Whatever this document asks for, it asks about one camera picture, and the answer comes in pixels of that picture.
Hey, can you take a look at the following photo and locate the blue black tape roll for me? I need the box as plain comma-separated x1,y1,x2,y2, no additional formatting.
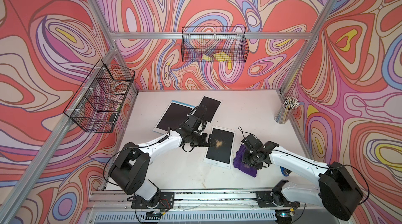
280,166,292,177

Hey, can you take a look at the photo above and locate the purple microfiber cloth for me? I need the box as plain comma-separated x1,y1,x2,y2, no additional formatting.
233,144,257,178

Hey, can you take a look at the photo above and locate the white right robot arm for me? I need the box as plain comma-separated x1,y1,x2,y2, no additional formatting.
241,134,363,221

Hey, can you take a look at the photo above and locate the cup of coloured pencils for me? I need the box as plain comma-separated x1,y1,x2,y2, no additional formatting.
274,96,299,124

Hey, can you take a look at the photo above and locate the black wire basket left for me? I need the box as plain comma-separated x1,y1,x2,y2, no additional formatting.
63,60,135,133

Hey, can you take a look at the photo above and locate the yellow cloth in basket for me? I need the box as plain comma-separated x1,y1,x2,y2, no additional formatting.
201,51,231,62

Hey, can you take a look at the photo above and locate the blue white drawing tablet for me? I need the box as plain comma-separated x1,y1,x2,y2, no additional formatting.
153,100,195,134

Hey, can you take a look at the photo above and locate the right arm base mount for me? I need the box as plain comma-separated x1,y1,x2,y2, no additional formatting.
252,180,300,209

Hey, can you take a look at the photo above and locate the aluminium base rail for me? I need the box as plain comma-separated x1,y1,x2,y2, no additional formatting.
80,188,341,224

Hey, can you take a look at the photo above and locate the black wire basket back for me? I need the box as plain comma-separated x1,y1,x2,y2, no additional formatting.
181,25,250,63

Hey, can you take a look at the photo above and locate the black wire basket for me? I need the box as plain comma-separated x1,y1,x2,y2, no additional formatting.
63,60,135,133
181,25,250,63

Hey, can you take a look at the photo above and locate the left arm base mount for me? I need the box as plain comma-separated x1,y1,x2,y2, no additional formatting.
127,191,175,210

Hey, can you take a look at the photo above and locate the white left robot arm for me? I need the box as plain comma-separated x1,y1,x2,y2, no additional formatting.
108,115,210,202

